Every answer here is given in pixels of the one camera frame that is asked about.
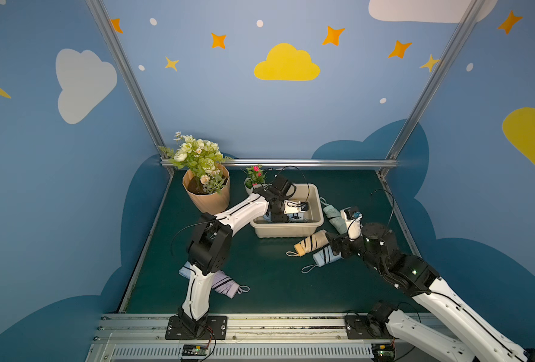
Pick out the sky blue umbrella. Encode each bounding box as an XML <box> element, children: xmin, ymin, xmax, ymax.
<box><xmin>263</xmin><ymin>212</ymin><xmax>305</xmax><ymax>223</ymax></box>

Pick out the blue-grey umbrella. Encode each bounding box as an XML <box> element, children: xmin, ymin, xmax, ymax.
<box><xmin>302</xmin><ymin>246</ymin><xmax>342</xmax><ymax>274</ymax></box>

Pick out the tan umbrella with black strap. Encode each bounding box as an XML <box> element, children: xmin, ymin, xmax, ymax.
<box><xmin>286</xmin><ymin>230</ymin><xmax>329</xmax><ymax>257</ymax></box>

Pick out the mint umbrella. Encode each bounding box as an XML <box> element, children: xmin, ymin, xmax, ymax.
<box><xmin>320</xmin><ymin>197</ymin><xmax>347</xmax><ymax>235</ymax></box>

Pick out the lilac umbrella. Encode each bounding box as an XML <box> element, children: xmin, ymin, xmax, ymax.
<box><xmin>212</xmin><ymin>271</ymin><xmax>250</xmax><ymax>299</ymax></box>

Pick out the pale blue umbrella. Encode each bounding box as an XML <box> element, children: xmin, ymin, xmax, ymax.
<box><xmin>179</xmin><ymin>262</ymin><xmax>192</xmax><ymax>279</ymax></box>

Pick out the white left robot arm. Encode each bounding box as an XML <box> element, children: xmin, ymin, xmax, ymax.
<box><xmin>178</xmin><ymin>176</ymin><xmax>297</xmax><ymax>326</ymax></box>

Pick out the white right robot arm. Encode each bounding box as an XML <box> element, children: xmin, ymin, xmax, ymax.
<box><xmin>326</xmin><ymin>223</ymin><xmax>535</xmax><ymax>361</ymax></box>

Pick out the beige plastic storage box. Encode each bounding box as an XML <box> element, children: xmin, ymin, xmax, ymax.
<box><xmin>250</xmin><ymin>183</ymin><xmax>324</xmax><ymax>238</ymax></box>

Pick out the small pink flower pot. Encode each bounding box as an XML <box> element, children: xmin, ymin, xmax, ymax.
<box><xmin>244</xmin><ymin>164</ymin><xmax>266</xmax><ymax>192</ymax></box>

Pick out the tan pot with white flowers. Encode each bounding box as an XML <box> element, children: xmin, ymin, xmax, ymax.
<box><xmin>157</xmin><ymin>131</ymin><xmax>233</xmax><ymax>216</ymax></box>

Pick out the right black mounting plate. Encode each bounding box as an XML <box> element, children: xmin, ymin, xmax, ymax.
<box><xmin>344</xmin><ymin>301</ymin><xmax>397</xmax><ymax>339</ymax></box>

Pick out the black mounting plate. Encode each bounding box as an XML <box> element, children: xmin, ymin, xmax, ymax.
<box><xmin>344</xmin><ymin>301</ymin><xmax>397</xmax><ymax>339</ymax></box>
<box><xmin>164</xmin><ymin>309</ymin><xmax>228</xmax><ymax>340</ymax></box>

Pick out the right green circuit board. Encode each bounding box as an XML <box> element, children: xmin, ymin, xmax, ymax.
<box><xmin>372</xmin><ymin>344</ymin><xmax>396</xmax><ymax>362</ymax></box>

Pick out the green circuit board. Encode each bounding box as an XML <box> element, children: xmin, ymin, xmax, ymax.
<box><xmin>180</xmin><ymin>345</ymin><xmax>212</xmax><ymax>361</ymax></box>
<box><xmin>372</xmin><ymin>344</ymin><xmax>396</xmax><ymax>362</ymax></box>

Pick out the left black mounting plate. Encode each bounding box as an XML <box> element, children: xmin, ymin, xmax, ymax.
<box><xmin>164</xmin><ymin>309</ymin><xmax>228</xmax><ymax>340</ymax></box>

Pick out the left green circuit board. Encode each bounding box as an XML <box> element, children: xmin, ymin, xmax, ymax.
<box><xmin>180</xmin><ymin>345</ymin><xmax>212</xmax><ymax>361</ymax></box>

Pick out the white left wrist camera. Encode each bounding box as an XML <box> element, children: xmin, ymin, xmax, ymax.
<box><xmin>283</xmin><ymin>200</ymin><xmax>309</xmax><ymax>214</ymax></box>

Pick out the aluminium frame back bar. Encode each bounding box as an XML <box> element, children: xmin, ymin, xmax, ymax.
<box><xmin>224</xmin><ymin>158</ymin><xmax>398</xmax><ymax>169</ymax></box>

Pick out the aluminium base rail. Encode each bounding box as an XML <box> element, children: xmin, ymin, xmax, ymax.
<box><xmin>84</xmin><ymin>311</ymin><xmax>476</xmax><ymax>362</ymax></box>

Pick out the aluminium frame right post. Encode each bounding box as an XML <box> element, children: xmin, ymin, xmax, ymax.
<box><xmin>385</xmin><ymin>0</ymin><xmax>486</xmax><ymax>169</ymax></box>

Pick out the aluminium frame post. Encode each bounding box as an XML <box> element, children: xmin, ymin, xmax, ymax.
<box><xmin>85</xmin><ymin>0</ymin><xmax>166</xmax><ymax>155</ymax></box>
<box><xmin>385</xmin><ymin>0</ymin><xmax>486</xmax><ymax>169</ymax></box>

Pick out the aluminium frame left post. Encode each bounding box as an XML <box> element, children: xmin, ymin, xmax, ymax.
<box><xmin>85</xmin><ymin>0</ymin><xmax>166</xmax><ymax>155</ymax></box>

